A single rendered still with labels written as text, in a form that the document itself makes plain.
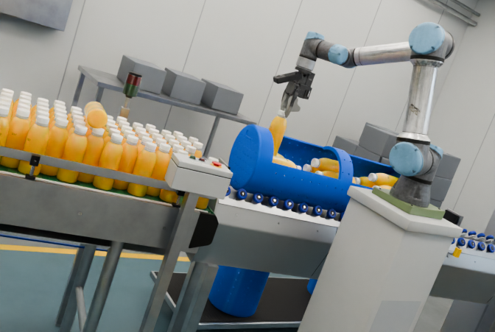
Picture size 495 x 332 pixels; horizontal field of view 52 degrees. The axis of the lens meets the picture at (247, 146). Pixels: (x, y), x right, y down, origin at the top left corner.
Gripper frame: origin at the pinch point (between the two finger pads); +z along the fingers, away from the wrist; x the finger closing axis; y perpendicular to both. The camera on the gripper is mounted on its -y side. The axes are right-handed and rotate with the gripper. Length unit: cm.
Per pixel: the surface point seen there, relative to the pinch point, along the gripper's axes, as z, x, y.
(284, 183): 26.2, -14.0, 4.2
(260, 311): 117, 41, 51
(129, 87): 12, 33, -58
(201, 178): 26, -34, -39
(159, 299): 74, -31, -38
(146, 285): 132, 81, -5
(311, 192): 27.4, -13.6, 18.1
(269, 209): 39.0, -11.5, 3.3
